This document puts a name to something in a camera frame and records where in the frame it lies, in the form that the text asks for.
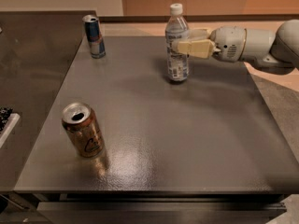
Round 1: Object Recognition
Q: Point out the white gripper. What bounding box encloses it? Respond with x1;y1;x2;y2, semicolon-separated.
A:
172;26;246;63

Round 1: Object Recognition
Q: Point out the clear blue-label plastic bottle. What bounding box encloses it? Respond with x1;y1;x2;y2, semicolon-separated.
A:
165;3;189;82

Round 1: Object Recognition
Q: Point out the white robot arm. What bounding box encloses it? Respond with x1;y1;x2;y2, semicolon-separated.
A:
172;20;299;75

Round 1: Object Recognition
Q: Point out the blue silver energy drink can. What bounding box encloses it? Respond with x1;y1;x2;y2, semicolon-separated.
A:
82;15;106;59

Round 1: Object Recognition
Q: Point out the gold soda can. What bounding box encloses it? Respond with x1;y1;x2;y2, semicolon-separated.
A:
62;102;105;158

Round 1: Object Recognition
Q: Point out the dark side table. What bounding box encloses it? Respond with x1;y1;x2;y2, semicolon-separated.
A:
0;10;91;192

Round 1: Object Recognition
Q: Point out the white tray with black items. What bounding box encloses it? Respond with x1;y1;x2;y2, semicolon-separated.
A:
0;107;21;148

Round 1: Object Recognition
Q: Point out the grey table frame rail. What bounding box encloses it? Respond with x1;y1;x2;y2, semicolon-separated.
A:
37;195;287;224

